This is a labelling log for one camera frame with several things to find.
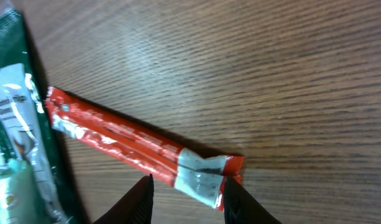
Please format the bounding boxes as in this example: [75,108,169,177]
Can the green foil packet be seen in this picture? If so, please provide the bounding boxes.
[0,7,86,223]

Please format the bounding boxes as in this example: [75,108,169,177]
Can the light green tissue pack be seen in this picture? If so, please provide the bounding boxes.
[0,159,50,224]

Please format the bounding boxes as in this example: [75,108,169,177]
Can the red white snack packet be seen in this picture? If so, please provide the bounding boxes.
[45,86,244,210]

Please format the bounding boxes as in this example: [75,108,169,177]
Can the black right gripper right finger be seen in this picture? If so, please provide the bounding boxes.
[223,177,281,224]

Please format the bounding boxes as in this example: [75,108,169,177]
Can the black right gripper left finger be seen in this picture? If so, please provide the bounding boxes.
[93,174,154,224]

